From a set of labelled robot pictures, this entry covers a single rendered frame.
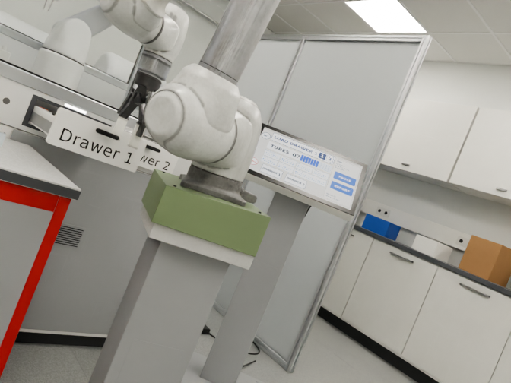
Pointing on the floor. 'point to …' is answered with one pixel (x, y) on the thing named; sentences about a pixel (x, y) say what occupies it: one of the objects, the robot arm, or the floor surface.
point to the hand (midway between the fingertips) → (124, 139)
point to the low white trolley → (26, 230)
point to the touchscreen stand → (250, 299)
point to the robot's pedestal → (164, 307)
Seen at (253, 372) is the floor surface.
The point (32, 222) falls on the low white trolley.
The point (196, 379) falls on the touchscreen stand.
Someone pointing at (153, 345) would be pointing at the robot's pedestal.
